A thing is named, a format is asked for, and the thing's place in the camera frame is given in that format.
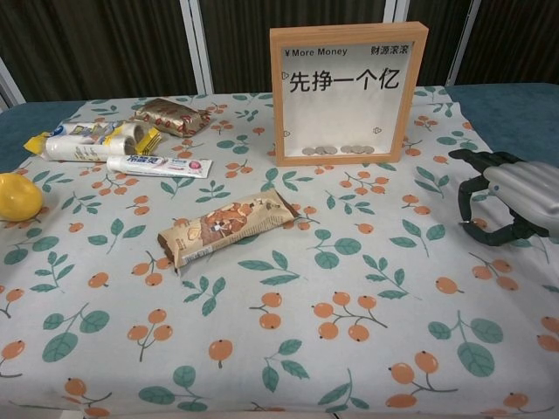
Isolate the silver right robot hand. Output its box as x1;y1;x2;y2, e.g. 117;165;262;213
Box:
448;148;559;248

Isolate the teal table cover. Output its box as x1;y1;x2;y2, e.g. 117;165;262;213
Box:
0;81;559;175

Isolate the floral orange fruit tablecloth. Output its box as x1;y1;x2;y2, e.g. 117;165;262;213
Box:
0;85;559;419

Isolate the brown nut snack bar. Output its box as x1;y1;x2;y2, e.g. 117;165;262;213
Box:
157;189;300;278

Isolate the golden snack package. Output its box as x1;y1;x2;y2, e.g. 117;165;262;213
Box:
132;98;210;139

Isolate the white toothpaste tube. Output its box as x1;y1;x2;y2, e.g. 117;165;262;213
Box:
106;154;215;180

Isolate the white garbage bag rolls pack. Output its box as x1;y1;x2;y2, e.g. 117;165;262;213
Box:
22;120;163;162

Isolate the yellow lemon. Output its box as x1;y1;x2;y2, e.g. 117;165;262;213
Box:
0;172;45;222

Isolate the white partition frame post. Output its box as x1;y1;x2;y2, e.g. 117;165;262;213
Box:
0;55;24;111
180;0;216;95
452;0;478;86

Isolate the wooden framed coin bank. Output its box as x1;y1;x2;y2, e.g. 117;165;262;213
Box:
268;20;427;168

